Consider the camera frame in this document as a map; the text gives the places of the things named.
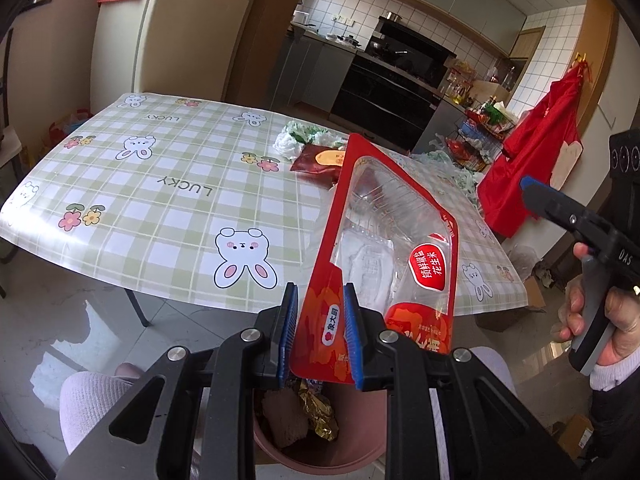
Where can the cream refrigerator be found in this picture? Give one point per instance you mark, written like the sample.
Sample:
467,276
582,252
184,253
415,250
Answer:
200,35

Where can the red apron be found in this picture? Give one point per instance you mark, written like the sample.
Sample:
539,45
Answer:
530,160

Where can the grey kitchen base cabinets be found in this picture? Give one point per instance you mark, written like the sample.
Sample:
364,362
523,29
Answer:
310,75

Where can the black range hood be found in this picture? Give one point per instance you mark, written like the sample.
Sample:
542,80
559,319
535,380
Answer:
415,62

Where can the green checked bunny tablecloth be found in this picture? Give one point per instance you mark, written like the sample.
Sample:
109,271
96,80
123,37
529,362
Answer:
165,200

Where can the steel pot with lid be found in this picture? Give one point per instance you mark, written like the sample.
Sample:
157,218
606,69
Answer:
347,40

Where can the gold foil bag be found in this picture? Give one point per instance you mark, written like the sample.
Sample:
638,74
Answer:
320,415

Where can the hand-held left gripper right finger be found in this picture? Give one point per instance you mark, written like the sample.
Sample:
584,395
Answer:
350,340

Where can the dark red snack packet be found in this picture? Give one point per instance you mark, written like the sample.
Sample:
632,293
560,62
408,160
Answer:
312,162

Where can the brown crumpled paper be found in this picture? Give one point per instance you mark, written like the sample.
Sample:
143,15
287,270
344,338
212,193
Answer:
285,420

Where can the white green plastic bag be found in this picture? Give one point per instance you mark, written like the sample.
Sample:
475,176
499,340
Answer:
295,142

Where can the person's left leg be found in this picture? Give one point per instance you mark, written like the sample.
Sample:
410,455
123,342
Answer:
95,400

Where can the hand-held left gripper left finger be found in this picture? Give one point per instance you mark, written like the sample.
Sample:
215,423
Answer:
287,340

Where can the person's right hand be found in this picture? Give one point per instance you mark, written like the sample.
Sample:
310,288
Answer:
575,305

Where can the black built-in oven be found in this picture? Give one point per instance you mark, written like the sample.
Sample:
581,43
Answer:
385,105

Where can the pile of white plastic bags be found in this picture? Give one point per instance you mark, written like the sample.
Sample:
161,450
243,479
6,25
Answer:
450,175

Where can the row of condiment bottles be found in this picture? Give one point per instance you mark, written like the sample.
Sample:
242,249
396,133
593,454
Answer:
460,87

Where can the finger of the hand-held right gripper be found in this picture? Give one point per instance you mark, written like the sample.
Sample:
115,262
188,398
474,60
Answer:
550,200

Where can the pink brown waste bin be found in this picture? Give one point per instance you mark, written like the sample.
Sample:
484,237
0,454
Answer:
360,440

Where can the black table leg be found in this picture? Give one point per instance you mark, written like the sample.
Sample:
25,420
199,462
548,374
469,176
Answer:
137,307

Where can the red clear-window snack bag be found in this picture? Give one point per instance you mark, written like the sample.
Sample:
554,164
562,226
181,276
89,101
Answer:
327,310

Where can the person's right forearm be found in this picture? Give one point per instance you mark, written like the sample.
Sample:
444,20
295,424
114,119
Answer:
620,410

